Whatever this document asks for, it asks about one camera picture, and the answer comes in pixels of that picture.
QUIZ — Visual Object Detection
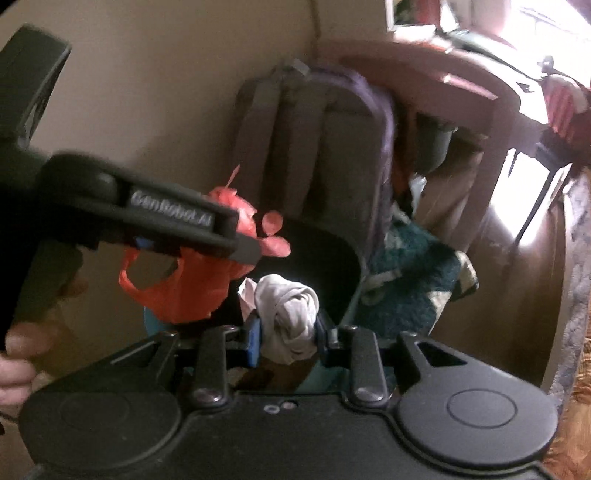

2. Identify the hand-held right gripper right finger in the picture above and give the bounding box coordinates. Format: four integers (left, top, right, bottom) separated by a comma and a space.
315, 318, 467, 407

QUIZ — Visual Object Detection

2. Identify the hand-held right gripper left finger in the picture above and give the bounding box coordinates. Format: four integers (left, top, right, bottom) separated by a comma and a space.
156, 318, 263, 409

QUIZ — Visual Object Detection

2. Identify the white cloth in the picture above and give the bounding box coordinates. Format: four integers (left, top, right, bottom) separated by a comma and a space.
544, 73, 583, 95
238, 274, 320, 366

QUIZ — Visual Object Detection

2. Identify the red plastic bag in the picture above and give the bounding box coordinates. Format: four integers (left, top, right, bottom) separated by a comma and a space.
119, 165, 291, 325

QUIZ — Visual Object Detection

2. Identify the dark green trash bin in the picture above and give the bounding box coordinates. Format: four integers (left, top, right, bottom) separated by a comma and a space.
143, 217, 366, 402

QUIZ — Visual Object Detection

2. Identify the person's left hand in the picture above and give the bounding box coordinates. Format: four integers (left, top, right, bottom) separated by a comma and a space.
0, 281, 88, 407

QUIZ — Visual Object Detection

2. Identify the teal quilted mat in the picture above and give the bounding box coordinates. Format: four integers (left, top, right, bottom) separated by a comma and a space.
360, 217, 479, 337

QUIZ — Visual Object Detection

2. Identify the grey backpack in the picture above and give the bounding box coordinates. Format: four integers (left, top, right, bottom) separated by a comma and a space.
233, 60, 398, 259

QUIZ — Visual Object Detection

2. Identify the small grey bin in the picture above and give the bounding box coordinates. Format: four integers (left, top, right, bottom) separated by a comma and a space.
416, 115, 458, 175

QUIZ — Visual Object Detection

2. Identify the bed with orange floral sheet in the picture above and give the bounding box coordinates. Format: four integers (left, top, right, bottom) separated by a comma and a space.
540, 171, 591, 480

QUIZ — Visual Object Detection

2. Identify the black chair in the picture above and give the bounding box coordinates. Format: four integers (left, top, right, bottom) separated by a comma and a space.
533, 55, 591, 185

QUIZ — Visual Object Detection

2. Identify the red striped cloth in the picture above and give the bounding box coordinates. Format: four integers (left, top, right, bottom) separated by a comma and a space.
547, 78, 591, 145

